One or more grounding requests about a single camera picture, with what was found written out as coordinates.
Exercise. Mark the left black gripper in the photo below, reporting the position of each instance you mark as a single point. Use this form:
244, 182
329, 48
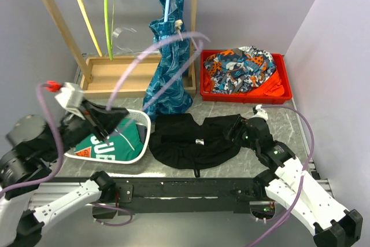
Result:
101, 120

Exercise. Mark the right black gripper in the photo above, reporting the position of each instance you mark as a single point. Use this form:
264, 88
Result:
240, 125

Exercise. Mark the black shorts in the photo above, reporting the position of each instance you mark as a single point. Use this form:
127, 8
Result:
178, 141

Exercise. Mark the purple hanger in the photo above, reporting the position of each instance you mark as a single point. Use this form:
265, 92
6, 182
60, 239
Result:
143, 55

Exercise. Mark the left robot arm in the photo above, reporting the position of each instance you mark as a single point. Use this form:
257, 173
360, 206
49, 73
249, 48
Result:
36, 144

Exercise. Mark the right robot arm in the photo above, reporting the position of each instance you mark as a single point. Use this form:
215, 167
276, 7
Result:
290, 185

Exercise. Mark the colourful patterned shorts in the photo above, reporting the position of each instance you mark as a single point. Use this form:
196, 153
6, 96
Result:
238, 70

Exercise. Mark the green hanger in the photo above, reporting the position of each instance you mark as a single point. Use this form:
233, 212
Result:
109, 26

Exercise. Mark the blue patterned shorts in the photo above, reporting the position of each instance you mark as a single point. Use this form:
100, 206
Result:
176, 99

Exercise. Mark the yellow hanger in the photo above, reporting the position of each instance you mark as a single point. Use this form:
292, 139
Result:
89, 26

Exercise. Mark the green t-shirt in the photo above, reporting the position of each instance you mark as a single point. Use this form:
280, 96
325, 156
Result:
115, 145

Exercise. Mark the white laundry basket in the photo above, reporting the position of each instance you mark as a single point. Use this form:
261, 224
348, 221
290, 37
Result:
141, 143

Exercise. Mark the wooden clothes rack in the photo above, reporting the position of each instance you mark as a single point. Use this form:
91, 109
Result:
102, 76

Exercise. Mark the red plastic bin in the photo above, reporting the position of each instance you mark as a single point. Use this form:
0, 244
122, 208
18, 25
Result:
248, 98

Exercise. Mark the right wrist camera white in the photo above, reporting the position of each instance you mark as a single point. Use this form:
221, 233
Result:
260, 112

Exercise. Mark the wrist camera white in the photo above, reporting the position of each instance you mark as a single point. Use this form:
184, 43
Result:
70, 98
260, 112

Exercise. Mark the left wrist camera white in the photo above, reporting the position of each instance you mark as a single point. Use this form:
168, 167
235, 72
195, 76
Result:
70, 98

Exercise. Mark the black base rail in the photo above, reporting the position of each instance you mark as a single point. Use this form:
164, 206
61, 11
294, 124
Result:
176, 195

